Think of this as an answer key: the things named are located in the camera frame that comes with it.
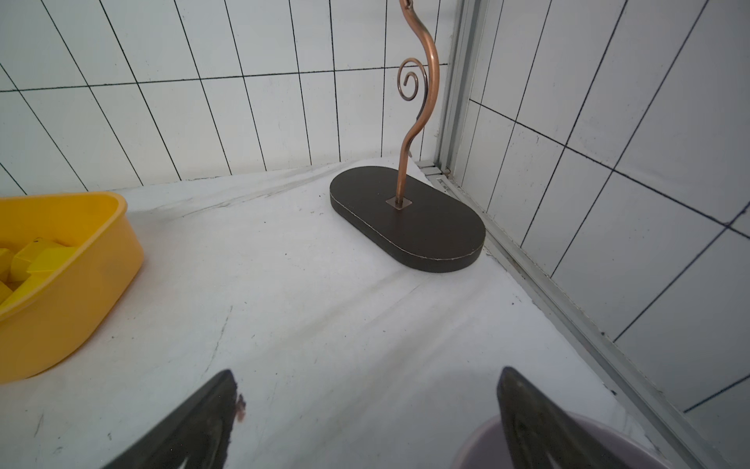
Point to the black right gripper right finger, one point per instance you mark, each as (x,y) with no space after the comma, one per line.
(539,434)

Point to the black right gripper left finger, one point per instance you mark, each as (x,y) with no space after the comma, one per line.
(195,435)

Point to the yellow block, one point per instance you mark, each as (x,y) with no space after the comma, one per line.
(39,258)

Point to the purple bowl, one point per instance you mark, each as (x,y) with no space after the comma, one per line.
(487,447)

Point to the yellow plastic tub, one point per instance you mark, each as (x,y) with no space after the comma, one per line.
(59,311)

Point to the black metal hook stand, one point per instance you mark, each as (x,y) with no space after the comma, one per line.
(411,221)

